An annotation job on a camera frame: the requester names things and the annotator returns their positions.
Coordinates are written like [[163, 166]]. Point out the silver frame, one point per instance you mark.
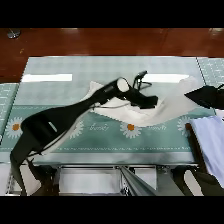
[[140, 186]]

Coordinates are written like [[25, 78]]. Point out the brown garment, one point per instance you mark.
[[193, 143]]

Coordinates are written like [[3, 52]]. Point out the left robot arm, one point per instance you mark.
[[55, 121]]

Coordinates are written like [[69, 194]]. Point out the white T-shirt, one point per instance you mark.
[[166, 110]]

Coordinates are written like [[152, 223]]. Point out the light blue garment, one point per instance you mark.
[[211, 140]]

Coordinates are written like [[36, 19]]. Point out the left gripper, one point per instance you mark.
[[144, 101]]

